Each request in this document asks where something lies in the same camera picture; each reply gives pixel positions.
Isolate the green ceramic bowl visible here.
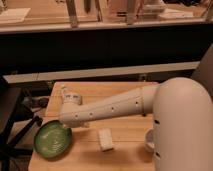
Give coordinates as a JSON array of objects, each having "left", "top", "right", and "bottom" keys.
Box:
[{"left": 34, "top": 120, "right": 72, "bottom": 159}]

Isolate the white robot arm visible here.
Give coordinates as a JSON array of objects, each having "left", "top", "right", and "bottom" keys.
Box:
[{"left": 59, "top": 77, "right": 213, "bottom": 171}]

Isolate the white tube bottle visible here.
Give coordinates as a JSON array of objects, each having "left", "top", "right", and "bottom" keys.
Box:
[{"left": 61, "top": 84, "right": 68, "bottom": 99}]

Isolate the white sponge block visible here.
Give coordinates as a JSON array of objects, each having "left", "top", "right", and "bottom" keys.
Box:
[{"left": 98, "top": 129, "right": 114, "bottom": 151}]

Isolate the white paper cup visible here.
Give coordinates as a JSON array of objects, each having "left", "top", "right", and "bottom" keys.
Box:
[{"left": 145, "top": 129, "right": 154, "bottom": 153}]

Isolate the wooden table frame background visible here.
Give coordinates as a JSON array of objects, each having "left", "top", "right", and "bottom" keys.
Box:
[{"left": 0, "top": 0, "right": 213, "bottom": 34}]

